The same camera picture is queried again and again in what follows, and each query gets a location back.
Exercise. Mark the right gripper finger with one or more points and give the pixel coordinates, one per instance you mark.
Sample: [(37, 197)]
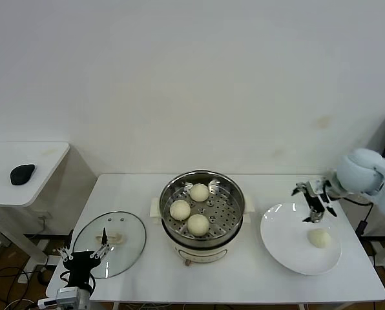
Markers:
[(316, 218), (301, 187)]

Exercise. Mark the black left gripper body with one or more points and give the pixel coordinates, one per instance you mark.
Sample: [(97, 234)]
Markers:
[(81, 266)]

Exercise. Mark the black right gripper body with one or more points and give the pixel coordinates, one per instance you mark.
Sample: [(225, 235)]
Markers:
[(316, 203)]

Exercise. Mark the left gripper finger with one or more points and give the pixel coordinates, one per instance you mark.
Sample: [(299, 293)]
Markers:
[(66, 253), (101, 250)]

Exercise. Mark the white steamed baozi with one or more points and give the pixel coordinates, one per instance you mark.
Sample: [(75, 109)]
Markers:
[(198, 225), (180, 210), (199, 192), (319, 238)]

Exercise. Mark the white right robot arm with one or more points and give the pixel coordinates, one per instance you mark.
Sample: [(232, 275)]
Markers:
[(357, 171)]

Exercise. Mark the perforated steel steamer basket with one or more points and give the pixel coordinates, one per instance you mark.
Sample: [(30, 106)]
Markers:
[(231, 193)]

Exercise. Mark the brown round floor object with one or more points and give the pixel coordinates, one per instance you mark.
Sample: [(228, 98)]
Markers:
[(45, 277)]

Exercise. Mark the white round plate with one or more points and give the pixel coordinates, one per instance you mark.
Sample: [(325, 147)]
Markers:
[(276, 232)]

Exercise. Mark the white side table with mouse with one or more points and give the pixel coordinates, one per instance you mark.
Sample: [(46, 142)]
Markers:
[(5, 193)]

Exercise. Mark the black computer mouse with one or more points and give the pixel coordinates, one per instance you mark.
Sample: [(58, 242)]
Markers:
[(22, 174)]

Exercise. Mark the cream electric cooker base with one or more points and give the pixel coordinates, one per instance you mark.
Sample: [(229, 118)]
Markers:
[(202, 252)]

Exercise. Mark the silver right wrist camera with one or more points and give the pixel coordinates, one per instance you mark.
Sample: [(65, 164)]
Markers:
[(316, 187)]

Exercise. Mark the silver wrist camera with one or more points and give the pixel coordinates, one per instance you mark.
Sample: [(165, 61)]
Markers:
[(66, 295), (316, 187)]

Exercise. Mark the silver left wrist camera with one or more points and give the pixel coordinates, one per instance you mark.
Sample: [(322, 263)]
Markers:
[(66, 295)]

